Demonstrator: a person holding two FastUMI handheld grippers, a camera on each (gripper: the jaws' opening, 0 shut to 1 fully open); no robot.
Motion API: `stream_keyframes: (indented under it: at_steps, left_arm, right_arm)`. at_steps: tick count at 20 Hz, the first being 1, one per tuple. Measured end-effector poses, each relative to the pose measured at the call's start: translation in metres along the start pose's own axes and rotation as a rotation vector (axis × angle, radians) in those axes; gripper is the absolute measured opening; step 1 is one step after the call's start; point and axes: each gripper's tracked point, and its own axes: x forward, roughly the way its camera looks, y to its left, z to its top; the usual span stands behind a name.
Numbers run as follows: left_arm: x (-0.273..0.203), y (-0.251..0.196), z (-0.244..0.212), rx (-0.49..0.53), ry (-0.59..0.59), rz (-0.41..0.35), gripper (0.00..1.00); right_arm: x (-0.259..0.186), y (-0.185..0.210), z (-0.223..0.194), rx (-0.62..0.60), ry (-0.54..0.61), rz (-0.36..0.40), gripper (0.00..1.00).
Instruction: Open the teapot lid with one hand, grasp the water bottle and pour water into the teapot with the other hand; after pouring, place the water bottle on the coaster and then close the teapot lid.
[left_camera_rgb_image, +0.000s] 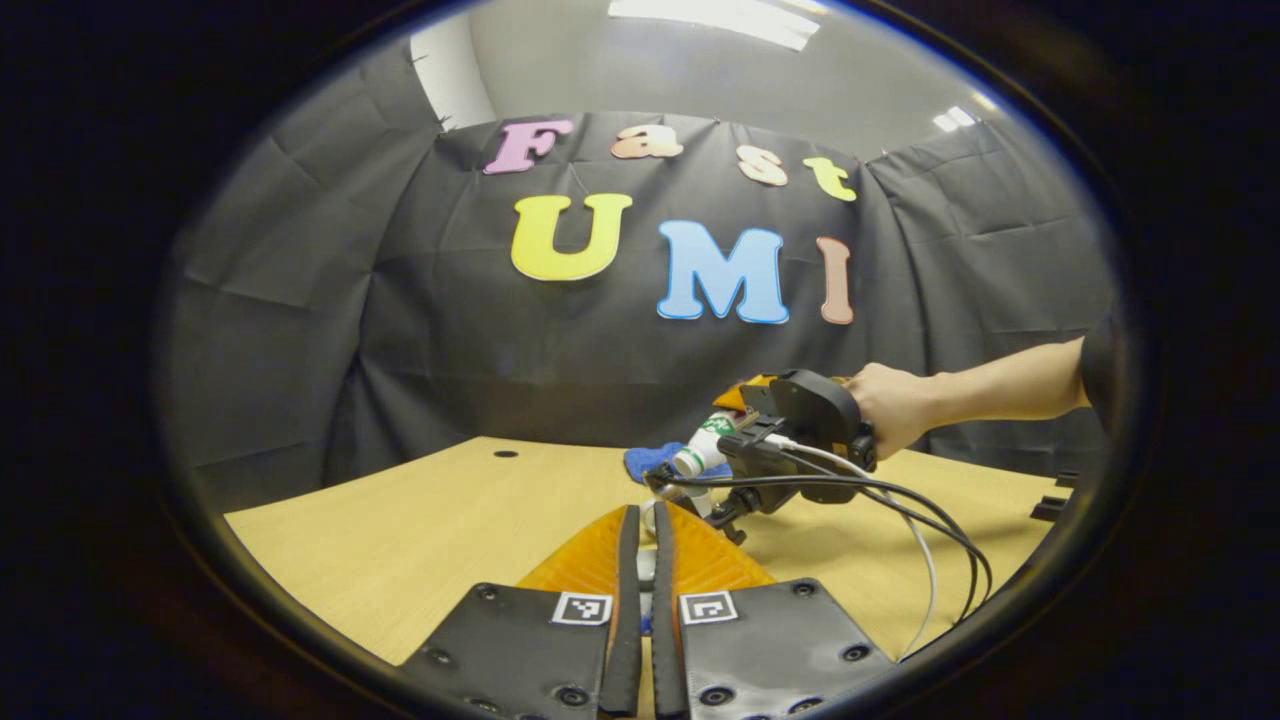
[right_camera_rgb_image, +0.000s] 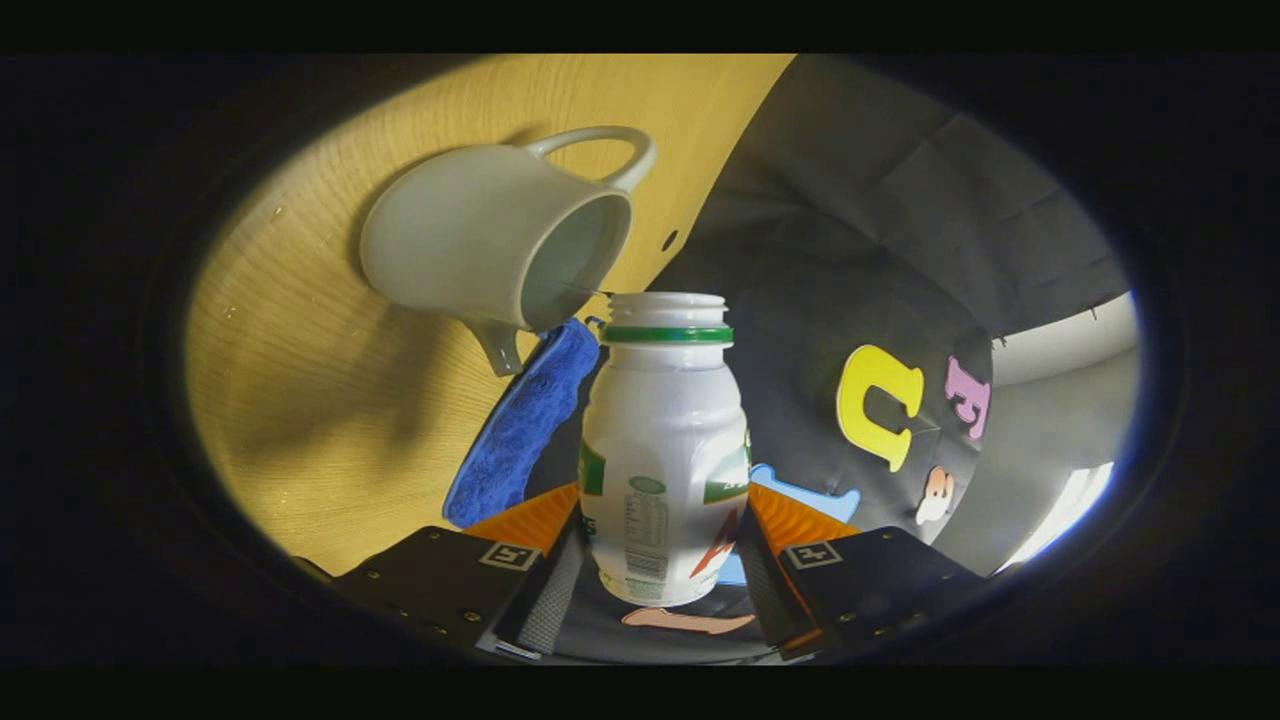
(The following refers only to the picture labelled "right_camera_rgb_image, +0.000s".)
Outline blue towel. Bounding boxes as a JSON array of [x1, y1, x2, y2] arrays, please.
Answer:
[[443, 318, 603, 529]]

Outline black backdrop cloth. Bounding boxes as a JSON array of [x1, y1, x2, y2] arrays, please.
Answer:
[[540, 55, 1133, 666]]

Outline white teacup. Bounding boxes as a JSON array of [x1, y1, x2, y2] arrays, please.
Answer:
[[360, 126, 658, 378]]

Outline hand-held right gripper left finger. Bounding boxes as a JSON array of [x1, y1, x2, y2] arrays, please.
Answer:
[[333, 482, 593, 661]]

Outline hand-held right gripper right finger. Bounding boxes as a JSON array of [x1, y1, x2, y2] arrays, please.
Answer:
[[736, 484, 988, 659]]

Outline white water bottle green label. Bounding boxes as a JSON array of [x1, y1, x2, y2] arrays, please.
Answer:
[[580, 292, 751, 608]]

